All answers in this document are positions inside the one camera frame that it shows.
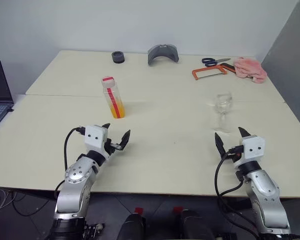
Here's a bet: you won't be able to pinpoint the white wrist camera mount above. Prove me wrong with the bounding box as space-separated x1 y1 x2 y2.
84 124 111 161
236 134 267 166

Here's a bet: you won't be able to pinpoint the clear wine glass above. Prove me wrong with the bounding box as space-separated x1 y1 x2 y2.
211 92 235 133

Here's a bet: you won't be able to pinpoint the orange hacksaw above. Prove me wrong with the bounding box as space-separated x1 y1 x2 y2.
191 62 237 81

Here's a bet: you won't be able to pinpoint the orange juice bottle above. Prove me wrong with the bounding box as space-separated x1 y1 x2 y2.
102 84 127 120

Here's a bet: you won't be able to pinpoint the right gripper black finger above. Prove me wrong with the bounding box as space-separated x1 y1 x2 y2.
214 132 226 159
237 126 251 139

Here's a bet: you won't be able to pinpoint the small black mechanical part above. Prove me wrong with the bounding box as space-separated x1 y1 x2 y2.
83 221 106 240

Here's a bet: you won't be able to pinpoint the grey partition panel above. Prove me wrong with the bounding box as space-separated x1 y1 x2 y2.
260 0 300 139

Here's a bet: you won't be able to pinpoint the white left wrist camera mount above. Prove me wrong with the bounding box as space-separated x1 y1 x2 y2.
84 124 111 161

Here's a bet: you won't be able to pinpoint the pink cloth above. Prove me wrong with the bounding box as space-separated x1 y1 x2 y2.
233 56 269 85

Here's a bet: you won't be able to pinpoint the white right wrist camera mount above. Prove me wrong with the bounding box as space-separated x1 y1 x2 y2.
236 134 267 166

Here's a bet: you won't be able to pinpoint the black round tape roll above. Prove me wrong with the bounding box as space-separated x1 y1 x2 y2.
111 50 126 64

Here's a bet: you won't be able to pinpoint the blue handled scissors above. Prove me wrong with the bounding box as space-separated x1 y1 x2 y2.
201 57 232 68

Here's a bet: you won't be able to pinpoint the black floor cable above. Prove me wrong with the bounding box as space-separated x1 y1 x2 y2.
11 190 57 217

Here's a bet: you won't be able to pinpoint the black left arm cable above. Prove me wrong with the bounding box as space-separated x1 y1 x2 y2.
54 126 88 201

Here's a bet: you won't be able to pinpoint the dark rounded shape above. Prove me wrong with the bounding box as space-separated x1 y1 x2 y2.
117 213 147 240
178 209 216 240

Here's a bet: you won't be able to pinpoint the white pink bottle cap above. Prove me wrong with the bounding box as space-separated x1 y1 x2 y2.
101 76 115 89

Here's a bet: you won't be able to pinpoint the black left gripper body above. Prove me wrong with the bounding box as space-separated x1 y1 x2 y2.
103 138 124 158

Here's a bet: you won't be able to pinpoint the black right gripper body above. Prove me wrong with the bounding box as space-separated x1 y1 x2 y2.
223 144 243 165

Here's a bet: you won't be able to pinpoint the grey curved visor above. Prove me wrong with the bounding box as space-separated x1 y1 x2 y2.
147 43 180 67

